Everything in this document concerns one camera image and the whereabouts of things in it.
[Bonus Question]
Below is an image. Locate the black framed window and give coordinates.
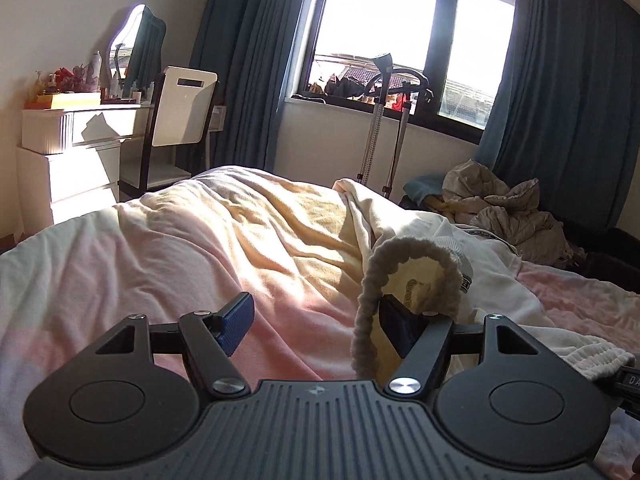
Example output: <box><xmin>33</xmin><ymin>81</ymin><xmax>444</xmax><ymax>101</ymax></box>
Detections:
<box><xmin>294</xmin><ymin>0</ymin><xmax>515</xmax><ymax>143</ymax></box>

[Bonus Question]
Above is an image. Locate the wavy vanity mirror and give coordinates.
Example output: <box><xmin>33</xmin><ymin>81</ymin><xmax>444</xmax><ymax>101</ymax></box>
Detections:
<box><xmin>105</xmin><ymin>3</ymin><xmax>166</xmax><ymax>99</ymax></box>

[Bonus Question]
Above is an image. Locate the right teal curtain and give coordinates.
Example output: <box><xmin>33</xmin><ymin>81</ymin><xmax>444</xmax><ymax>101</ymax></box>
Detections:
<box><xmin>475</xmin><ymin>0</ymin><xmax>639</xmax><ymax>229</ymax></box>

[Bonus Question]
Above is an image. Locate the white back chair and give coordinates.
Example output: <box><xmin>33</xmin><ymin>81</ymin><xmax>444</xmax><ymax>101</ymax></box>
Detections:
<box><xmin>118</xmin><ymin>66</ymin><xmax>218</xmax><ymax>198</ymax></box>

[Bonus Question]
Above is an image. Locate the pastel bed blanket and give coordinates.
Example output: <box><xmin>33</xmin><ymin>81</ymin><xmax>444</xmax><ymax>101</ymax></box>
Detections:
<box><xmin>1</xmin><ymin>167</ymin><xmax>639</xmax><ymax>479</ymax></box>

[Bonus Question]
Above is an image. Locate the garment steamer stand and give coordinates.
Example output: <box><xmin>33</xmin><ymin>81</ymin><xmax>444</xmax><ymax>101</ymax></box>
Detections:
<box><xmin>354</xmin><ymin>52</ymin><xmax>435</xmax><ymax>198</ymax></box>

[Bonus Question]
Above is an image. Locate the white spray bottle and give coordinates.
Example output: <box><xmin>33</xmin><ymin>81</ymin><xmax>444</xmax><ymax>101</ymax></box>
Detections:
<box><xmin>86</xmin><ymin>51</ymin><xmax>102</xmax><ymax>93</ymax></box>

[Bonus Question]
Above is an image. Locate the left teal curtain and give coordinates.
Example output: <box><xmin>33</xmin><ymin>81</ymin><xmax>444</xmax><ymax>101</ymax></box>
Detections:
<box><xmin>177</xmin><ymin>0</ymin><xmax>309</xmax><ymax>174</ymax></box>

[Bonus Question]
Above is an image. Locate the teal pillow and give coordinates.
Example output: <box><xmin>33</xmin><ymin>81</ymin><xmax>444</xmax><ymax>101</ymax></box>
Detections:
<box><xmin>402</xmin><ymin>174</ymin><xmax>445</xmax><ymax>205</ymax></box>

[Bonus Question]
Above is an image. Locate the white dresser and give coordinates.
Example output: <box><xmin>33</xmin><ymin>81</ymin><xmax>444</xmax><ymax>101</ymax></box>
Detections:
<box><xmin>15</xmin><ymin>104</ymin><xmax>151</xmax><ymax>235</ymax></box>

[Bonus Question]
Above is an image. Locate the teal curtain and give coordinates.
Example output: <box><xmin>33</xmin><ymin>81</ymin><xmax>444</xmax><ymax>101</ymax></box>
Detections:
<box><xmin>475</xmin><ymin>0</ymin><xmax>639</xmax><ymax>229</ymax></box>
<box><xmin>177</xmin><ymin>0</ymin><xmax>309</xmax><ymax>174</ymax></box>

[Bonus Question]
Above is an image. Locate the yellow box on dresser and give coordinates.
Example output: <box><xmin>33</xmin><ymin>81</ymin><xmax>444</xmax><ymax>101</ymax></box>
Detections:
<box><xmin>24</xmin><ymin>91</ymin><xmax>102</xmax><ymax>110</ymax></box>

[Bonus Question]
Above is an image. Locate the cream zip-up sweater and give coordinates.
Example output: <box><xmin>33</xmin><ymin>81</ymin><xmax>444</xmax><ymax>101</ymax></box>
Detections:
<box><xmin>333</xmin><ymin>179</ymin><xmax>639</xmax><ymax>382</ymax></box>

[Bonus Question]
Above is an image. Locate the black sofa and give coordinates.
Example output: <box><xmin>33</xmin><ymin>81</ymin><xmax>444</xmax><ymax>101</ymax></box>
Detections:
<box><xmin>564</xmin><ymin>226</ymin><xmax>639</xmax><ymax>292</ymax></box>

